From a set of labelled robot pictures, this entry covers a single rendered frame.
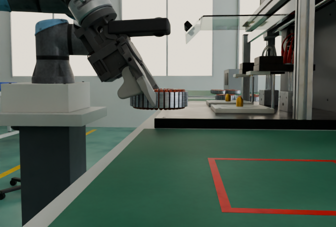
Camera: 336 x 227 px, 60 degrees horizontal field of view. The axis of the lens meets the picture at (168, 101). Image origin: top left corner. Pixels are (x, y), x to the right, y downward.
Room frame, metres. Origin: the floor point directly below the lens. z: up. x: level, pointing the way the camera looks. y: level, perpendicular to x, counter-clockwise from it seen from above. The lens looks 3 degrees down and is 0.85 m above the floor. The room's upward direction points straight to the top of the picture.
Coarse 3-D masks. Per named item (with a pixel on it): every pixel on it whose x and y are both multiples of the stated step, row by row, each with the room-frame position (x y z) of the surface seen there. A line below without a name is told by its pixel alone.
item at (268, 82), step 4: (240, 64) 1.06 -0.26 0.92; (244, 64) 1.03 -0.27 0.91; (248, 64) 1.03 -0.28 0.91; (252, 64) 1.03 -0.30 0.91; (240, 68) 1.06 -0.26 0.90; (244, 68) 1.03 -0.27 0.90; (248, 68) 1.03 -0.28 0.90; (252, 68) 1.03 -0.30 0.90; (240, 72) 1.06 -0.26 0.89; (244, 72) 1.02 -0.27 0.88; (272, 72) 1.02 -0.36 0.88; (276, 72) 1.02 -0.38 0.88; (280, 72) 1.02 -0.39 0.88; (284, 72) 1.02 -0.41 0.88; (236, 76) 1.03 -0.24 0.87; (240, 76) 1.03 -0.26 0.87; (244, 76) 1.03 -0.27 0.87; (248, 76) 1.03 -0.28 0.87; (268, 76) 1.05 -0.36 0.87; (268, 80) 1.05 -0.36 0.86; (268, 84) 1.05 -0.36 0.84; (268, 88) 1.05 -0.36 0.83
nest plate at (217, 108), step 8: (216, 104) 0.89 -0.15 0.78; (224, 104) 0.89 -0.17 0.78; (232, 104) 0.89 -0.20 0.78; (248, 104) 0.89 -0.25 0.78; (256, 104) 0.88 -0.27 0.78; (216, 112) 0.75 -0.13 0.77; (224, 112) 0.75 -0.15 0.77; (232, 112) 0.75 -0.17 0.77; (240, 112) 0.75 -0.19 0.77; (248, 112) 0.75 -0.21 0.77; (256, 112) 0.74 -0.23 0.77; (264, 112) 0.74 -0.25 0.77; (272, 112) 0.74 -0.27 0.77
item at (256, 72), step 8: (264, 56) 0.79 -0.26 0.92; (272, 56) 0.78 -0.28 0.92; (280, 56) 0.78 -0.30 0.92; (256, 64) 0.82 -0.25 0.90; (264, 64) 0.78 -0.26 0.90; (272, 64) 0.78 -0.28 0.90; (280, 64) 0.78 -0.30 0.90; (288, 64) 0.78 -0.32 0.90; (248, 72) 0.81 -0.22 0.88; (256, 72) 0.79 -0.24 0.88; (264, 72) 0.79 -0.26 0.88; (288, 72) 0.83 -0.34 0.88; (288, 80) 0.83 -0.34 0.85; (288, 88) 0.83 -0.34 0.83
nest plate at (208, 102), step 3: (207, 102) 1.04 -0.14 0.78; (210, 102) 0.99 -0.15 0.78; (213, 102) 0.99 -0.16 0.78; (216, 102) 0.99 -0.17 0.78; (219, 102) 0.99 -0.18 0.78; (222, 102) 0.99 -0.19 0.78; (225, 102) 0.99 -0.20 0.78; (228, 102) 0.99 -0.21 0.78; (231, 102) 0.99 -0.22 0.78; (234, 102) 0.99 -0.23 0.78; (243, 102) 0.99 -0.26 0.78; (246, 102) 0.98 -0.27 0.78; (249, 102) 0.98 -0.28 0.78; (252, 102) 0.98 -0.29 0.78; (210, 105) 0.99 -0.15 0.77
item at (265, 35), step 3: (273, 27) 1.11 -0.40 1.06; (276, 27) 1.11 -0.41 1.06; (270, 30) 1.11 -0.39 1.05; (264, 33) 1.14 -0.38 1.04; (267, 33) 1.11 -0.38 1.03; (270, 33) 1.11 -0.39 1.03; (273, 33) 1.11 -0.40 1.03; (276, 33) 1.11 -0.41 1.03; (264, 36) 1.14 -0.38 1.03; (267, 36) 1.13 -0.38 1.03; (270, 36) 1.13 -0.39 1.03; (273, 36) 1.13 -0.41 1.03; (276, 36) 1.13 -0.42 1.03
